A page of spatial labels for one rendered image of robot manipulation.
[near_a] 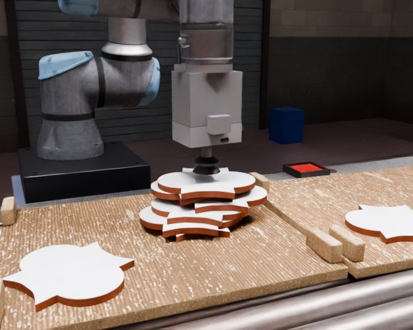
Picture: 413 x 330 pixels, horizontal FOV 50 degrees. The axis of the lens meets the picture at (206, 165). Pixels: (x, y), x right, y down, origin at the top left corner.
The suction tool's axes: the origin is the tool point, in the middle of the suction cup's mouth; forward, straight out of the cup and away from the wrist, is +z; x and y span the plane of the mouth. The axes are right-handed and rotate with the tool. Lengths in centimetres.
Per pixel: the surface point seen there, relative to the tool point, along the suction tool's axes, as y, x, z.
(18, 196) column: -24, 44, 14
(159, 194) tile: -7.5, 0.7, 2.7
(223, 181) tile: 1.7, -2.4, 1.3
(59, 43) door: 62, 461, -16
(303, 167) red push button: 33.4, 16.6, 8.2
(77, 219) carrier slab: -18.3, 8.3, 7.5
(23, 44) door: 25, 463, -15
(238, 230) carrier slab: 1.7, -6.9, 7.5
